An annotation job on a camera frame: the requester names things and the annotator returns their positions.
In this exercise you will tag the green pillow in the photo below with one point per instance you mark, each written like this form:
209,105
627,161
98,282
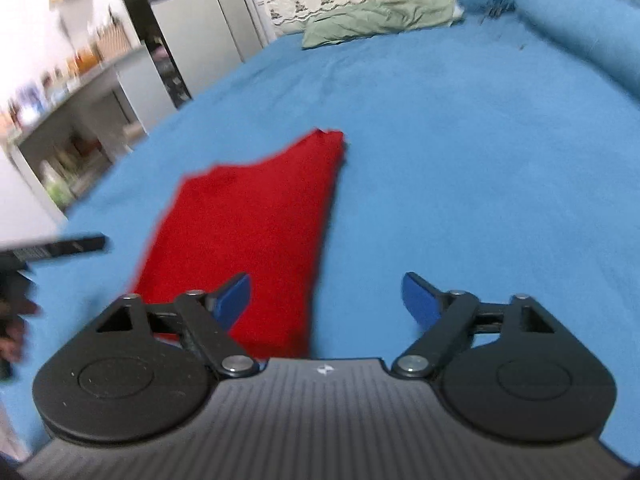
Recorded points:
380,22

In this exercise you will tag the red knit sweater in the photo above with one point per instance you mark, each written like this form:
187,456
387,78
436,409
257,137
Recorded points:
250,230

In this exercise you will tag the person's left hand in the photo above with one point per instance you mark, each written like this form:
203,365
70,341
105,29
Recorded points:
14,340

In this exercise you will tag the wicker basket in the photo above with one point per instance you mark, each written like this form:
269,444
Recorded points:
112,42

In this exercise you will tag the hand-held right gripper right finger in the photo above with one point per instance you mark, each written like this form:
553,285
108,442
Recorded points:
419,302

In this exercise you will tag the green and white package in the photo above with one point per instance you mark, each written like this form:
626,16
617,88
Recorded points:
57,185

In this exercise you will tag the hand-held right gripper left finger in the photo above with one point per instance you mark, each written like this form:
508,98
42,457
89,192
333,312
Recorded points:
234,300

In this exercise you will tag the white shelf desk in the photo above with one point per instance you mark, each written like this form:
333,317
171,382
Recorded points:
85,110

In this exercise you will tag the grey wardrobe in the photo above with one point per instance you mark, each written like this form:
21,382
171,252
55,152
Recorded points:
200,25

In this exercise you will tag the blue duvet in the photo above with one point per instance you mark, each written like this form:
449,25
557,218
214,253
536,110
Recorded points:
585,30

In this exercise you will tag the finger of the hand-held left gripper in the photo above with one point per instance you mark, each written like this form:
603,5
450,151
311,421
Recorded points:
70,246

